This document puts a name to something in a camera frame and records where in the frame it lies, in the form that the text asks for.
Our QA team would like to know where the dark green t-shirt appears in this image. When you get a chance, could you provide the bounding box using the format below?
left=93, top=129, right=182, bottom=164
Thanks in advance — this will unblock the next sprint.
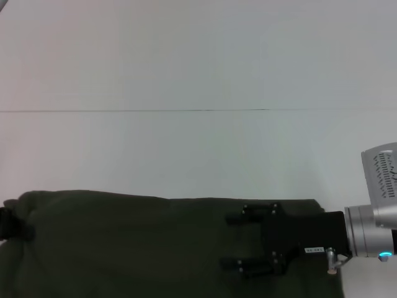
left=0, top=189, right=346, bottom=298

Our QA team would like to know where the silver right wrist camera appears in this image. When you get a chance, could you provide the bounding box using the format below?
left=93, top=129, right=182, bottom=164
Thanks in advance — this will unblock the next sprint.
left=360, top=145, right=397, bottom=207

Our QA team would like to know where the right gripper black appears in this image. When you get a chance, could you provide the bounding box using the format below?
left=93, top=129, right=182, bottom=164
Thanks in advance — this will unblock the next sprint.
left=219, top=201, right=352, bottom=278

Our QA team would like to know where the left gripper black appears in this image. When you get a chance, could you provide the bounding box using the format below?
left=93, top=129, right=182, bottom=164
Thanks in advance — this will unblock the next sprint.
left=0, top=206, right=36, bottom=242

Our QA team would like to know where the grey right gripper cable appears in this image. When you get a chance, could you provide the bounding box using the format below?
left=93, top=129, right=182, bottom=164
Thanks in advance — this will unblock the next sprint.
left=326, top=246, right=354, bottom=276

